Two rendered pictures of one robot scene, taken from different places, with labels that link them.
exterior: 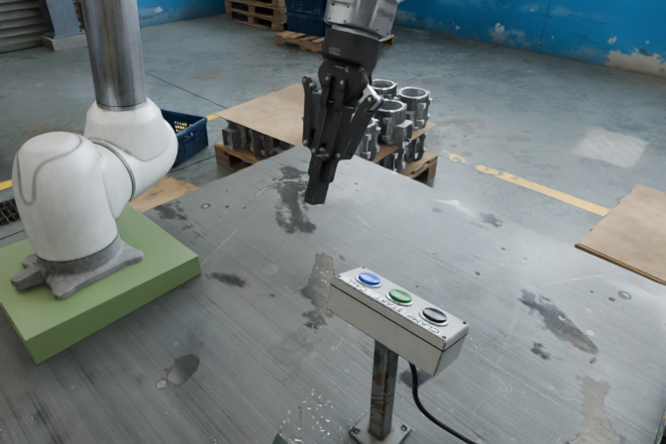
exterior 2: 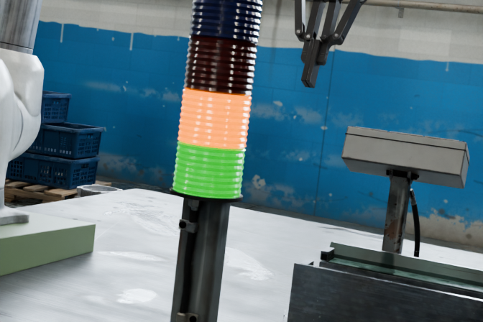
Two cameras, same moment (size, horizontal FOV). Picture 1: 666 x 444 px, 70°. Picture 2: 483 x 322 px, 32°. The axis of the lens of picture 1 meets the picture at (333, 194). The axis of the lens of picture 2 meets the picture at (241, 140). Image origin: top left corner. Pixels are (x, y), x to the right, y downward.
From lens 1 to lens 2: 0.89 m
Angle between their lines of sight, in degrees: 32
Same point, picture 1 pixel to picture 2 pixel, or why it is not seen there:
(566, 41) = (348, 199)
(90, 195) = (8, 113)
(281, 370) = (251, 297)
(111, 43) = not seen: outside the picture
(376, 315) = (397, 144)
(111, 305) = (22, 245)
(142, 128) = (34, 73)
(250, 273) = (154, 253)
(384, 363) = (400, 203)
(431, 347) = (454, 151)
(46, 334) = not seen: outside the picture
